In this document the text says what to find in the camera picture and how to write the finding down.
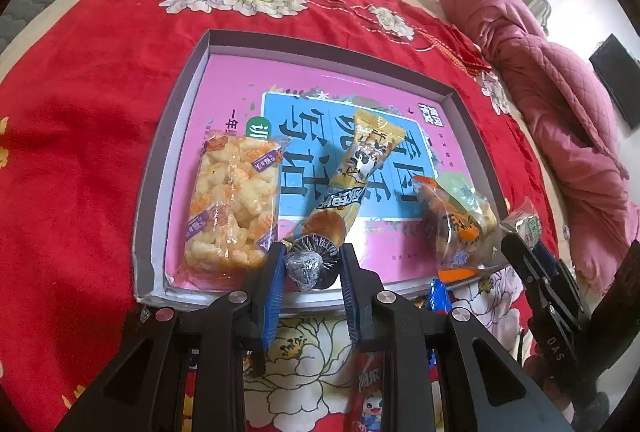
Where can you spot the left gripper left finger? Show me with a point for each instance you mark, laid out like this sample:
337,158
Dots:
143,387

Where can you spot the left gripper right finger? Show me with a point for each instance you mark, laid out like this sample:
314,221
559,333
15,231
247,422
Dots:
481,386

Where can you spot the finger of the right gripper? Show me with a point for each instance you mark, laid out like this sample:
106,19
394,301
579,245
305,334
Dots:
558,312

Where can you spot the blue oreo style cookie pack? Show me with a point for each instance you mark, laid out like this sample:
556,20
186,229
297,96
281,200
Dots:
438,300

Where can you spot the pink quilted blanket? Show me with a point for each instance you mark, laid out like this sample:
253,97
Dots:
571,119

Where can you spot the grey tray with pink book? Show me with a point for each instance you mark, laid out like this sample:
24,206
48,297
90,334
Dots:
273,86

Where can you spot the yellow puffed snack bag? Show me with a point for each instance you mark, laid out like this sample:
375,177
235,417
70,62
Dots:
233,211

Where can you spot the red cartoon snack pack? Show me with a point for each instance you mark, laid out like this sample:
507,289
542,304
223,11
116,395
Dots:
367,404

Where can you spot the round cake green label pack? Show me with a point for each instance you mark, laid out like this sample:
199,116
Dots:
524,221

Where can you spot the orange brown cookie snack bag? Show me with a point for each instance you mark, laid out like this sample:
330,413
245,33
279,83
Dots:
460,226

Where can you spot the black television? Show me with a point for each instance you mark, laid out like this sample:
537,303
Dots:
619,72

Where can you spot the yellow panda bread stick pack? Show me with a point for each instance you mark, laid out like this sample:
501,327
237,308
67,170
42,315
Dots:
312,256

